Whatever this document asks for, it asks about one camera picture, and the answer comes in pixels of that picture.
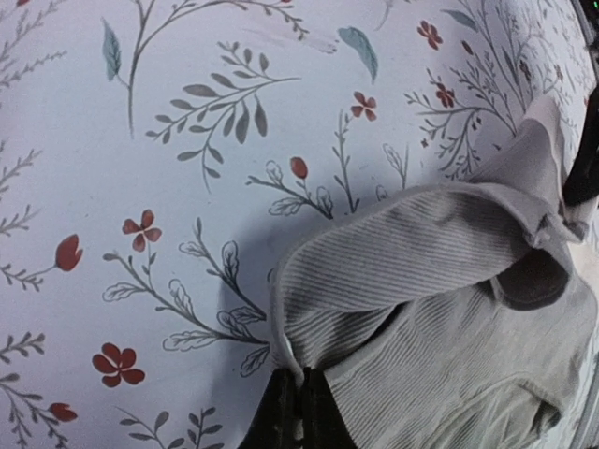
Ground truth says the floral tablecloth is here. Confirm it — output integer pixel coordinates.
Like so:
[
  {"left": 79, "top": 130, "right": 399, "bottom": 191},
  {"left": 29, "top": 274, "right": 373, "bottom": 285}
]
[{"left": 1, "top": 1, "right": 598, "bottom": 448}]

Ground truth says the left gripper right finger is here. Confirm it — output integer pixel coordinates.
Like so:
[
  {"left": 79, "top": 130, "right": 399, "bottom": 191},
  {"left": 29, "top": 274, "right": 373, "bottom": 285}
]
[{"left": 301, "top": 368, "right": 358, "bottom": 449}]

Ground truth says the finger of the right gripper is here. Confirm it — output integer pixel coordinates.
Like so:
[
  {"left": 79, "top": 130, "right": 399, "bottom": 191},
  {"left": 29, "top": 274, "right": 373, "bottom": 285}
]
[{"left": 561, "top": 27, "right": 599, "bottom": 210}]

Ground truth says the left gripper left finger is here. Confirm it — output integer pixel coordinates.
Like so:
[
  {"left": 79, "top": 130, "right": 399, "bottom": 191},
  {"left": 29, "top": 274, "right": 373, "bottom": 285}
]
[{"left": 238, "top": 369, "right": 300, "bottom": 449}]

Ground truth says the taupe underwear cream waistband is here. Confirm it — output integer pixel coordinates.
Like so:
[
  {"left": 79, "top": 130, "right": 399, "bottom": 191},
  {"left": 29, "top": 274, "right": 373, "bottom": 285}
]
[{"left": 271, "top": 96, "right": 598, "bottom": 448}]

